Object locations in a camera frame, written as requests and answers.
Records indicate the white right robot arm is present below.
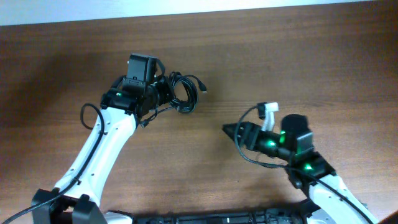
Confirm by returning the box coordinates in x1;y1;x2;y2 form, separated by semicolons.
222;114;378;223

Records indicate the black USB cable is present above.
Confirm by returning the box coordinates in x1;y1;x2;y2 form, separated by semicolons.
138;71;208;129

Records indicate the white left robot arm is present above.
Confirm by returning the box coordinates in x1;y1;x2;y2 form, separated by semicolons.
32;54;175;223

